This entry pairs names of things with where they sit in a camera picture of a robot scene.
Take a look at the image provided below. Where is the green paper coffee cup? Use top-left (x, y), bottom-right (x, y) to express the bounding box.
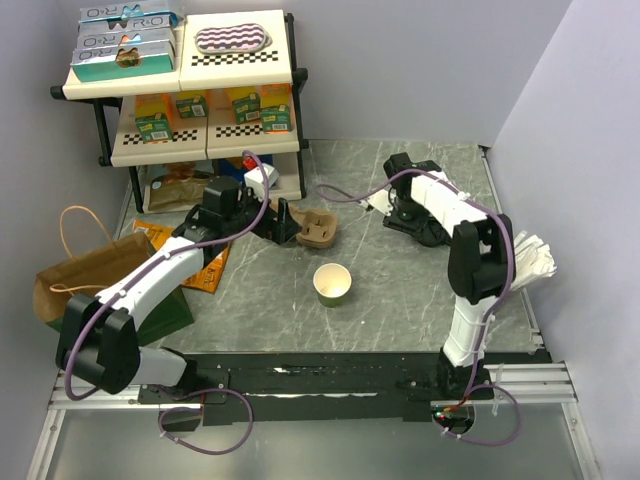
top-left (312, 263), bottom-right (352, 308)

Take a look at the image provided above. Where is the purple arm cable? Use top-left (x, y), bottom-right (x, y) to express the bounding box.
top-left (314, 169), bottom-right (524, 447)
top-left (62, 149), bottom-right (271, 401)

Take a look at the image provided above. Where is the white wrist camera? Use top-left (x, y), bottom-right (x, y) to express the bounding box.
top-left (243, 156), bottom-right (279, 201)
top-left (358, 189), bottom-right (396, 216)

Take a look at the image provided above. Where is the brown snack bag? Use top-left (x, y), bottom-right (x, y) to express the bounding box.
top-left (143, 161), bottom-right (215, 213)

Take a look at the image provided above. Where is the green small box right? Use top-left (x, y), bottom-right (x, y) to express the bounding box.
top-left (231, 93), bottom-right (261, 125)

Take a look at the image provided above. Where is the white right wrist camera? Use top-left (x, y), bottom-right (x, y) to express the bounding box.
top-left (358, 189), bottom-right (396, 216)

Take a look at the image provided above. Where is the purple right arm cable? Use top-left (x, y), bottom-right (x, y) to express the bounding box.
top-left (314, 169), bottom-right (524, 447)

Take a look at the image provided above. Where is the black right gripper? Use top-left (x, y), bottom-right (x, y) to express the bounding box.
top-left (383, 197), bottom-right (431, 241)

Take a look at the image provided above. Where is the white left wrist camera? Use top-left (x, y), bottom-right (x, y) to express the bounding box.
top-left (243, 156), bottom-right (279, 201)

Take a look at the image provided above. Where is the green small box centre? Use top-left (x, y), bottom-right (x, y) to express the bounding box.
top-left (175, 94), bottom-right (208, 119)

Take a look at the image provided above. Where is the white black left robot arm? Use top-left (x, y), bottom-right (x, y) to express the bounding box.
top-left (55, 165), bottom-right (300, 402)

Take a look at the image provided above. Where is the cream three-tier shelf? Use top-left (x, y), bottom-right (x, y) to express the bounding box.
top-left (50, 10), bottom-right (309, 212)

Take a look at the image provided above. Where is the blue chip bag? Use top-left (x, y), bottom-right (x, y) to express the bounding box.
top-left (218, 157), bottom-right (246, 177)

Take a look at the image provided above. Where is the green small box front-right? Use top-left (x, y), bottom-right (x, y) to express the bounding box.
top-left (260, 103), bottom-right (293, 134)

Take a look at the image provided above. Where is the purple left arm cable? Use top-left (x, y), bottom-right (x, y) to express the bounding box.
top-left (62, 149), bottom-right (271, 401)

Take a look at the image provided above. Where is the green small box left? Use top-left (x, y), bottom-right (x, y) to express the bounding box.
top-left (135, 112), bottom-right (173, 144)

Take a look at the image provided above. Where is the teal tissue box front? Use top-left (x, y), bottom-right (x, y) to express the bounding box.
top-left (70, 42), bottom-right (175, 82)

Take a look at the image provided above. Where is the brown cardboard cup carrier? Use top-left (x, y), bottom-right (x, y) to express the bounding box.
top-left (291, 207), bottom-right (338, 249)

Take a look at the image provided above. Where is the grey cup of straws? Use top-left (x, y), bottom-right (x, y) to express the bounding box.
top-left (510, 231), bottom-right (557, 291)

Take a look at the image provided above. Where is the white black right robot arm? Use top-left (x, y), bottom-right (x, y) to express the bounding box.
top-left (383, 153), bottom-right (515, 399)

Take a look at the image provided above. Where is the brown paper bag with handles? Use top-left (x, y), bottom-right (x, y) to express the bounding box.
top-left (32, 233), bottom-right (194, 346)

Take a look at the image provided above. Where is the striped purple cloth pad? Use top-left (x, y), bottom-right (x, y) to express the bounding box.
top-left (195, 23), bottom-right (272, 55)

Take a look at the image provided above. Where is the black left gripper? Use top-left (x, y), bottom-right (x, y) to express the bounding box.
top-left (223, 182), bottom-right (302, 245)

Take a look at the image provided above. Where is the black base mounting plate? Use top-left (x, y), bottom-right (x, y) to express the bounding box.
top-left (137, 352), bottom-right (554, 429)

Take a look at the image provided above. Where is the orange snack bag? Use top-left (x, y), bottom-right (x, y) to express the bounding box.
top-left (132, 220), bottom-right (231, 294)

